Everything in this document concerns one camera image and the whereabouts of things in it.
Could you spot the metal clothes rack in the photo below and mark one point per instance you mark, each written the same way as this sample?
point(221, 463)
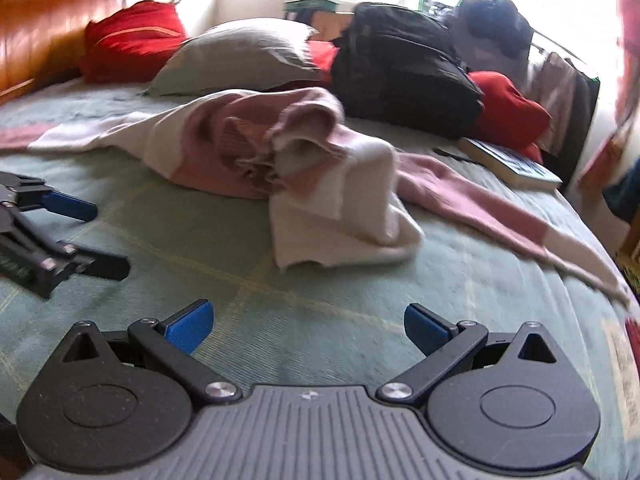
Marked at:
point(555, 47)

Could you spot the beige hanging shirt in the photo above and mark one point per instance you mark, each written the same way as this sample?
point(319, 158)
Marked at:
point(550, 100)

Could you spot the red patterned bed sheet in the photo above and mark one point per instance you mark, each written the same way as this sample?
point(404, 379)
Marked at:
point(627, 360)

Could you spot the dark garment on chair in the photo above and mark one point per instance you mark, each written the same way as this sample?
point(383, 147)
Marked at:
point(625, 190)

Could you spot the wooden headboard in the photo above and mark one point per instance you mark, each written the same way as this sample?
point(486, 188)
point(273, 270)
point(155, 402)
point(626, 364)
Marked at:
point(40, 35)

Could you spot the dark bundle on rack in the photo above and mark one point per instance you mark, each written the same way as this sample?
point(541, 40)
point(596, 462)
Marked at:
point(495, 25)

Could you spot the red pillow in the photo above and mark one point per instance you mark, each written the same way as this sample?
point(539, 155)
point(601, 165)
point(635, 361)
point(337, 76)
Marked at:
point(130, 45)

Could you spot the grey pillow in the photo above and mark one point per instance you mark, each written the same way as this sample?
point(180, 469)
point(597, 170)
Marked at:
point(230, 55)

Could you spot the brown cardboard box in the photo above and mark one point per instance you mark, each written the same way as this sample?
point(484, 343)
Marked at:
point(335, 25)

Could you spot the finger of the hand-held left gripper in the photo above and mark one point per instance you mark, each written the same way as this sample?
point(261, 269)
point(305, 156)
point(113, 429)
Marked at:
point(70, 207)
point(100, 267)

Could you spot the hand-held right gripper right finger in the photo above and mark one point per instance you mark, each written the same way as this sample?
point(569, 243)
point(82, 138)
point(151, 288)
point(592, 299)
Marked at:
point(425, 330)

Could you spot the green box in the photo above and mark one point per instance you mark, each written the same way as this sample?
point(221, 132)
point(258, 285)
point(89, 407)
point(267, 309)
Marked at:
point(312, 5)

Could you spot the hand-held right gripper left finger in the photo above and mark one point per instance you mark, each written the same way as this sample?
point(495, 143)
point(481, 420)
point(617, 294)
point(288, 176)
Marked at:
point(190, 327)

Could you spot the dark hanging garment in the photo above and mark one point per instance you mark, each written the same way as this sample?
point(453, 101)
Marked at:
point(585, 120)

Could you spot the black backpack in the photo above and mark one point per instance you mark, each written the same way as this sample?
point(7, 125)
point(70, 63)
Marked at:
point(400, 70)

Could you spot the orange patterned curtain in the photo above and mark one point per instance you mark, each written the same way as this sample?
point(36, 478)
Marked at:
point(622, 60)

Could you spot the blue cover book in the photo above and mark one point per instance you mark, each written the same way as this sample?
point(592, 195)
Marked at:
point(515, 162)

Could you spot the green plaid bedspread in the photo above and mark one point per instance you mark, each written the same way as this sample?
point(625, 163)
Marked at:
point(175, 270)

